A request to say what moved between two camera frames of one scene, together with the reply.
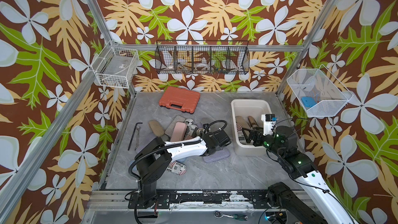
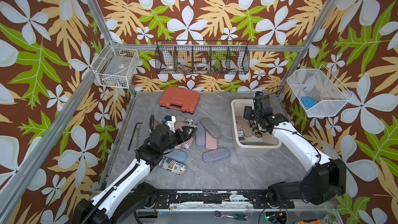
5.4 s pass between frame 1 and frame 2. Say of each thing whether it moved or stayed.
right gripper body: moved
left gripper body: moved
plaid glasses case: stayed
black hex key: stayed
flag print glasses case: stayed
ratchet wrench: stayed
